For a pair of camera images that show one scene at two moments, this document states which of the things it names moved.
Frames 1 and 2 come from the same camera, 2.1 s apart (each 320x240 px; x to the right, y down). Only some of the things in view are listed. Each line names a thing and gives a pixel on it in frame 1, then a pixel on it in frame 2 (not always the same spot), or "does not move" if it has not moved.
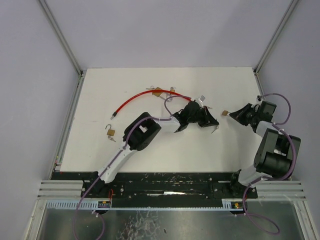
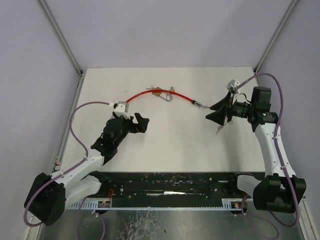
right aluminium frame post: x=291 y=8 does not move
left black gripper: x=204 y=116 -> x=135 y=124
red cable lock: x=114 y=113 does not move
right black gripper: x=244 y=114 -> x=230 y=110
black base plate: x=164 y=190 does not move
